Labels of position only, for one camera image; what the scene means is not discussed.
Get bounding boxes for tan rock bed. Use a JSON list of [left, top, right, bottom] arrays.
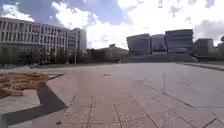
[[0, 71, 51, 98]]

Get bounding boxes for grey building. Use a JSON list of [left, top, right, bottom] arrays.
[[193, 38, 215, 57]]

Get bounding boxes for grey stone slab plaza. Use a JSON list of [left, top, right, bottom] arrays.
[[0, 61, 224, 128]]

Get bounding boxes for white grid-window building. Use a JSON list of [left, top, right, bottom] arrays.
[[0, 17, 88, 65]]

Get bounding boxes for low building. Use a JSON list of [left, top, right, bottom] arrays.
[[87, 43, 130, 62]]

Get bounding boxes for pale glass building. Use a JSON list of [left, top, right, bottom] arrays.
[[150, 33, 168, 54]]

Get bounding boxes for wide stone steps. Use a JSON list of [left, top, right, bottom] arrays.
[[121, 53, 201, 64]]

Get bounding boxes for pale car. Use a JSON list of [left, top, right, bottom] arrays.
[[28, 63, 41, 70]]

